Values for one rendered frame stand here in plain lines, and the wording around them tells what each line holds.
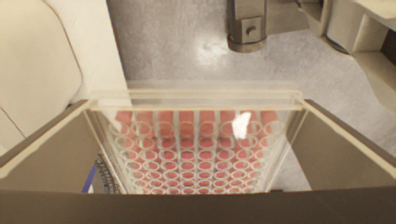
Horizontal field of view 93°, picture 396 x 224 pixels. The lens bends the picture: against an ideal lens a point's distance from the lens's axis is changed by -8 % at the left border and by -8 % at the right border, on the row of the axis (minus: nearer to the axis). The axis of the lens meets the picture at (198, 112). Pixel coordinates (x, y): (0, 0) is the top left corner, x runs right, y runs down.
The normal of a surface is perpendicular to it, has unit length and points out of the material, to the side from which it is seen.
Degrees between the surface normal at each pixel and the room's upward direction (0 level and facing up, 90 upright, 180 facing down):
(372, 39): 10
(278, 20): 0
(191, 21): 0
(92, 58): 0
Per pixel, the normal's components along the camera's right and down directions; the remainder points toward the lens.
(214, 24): 0.01, 0.67
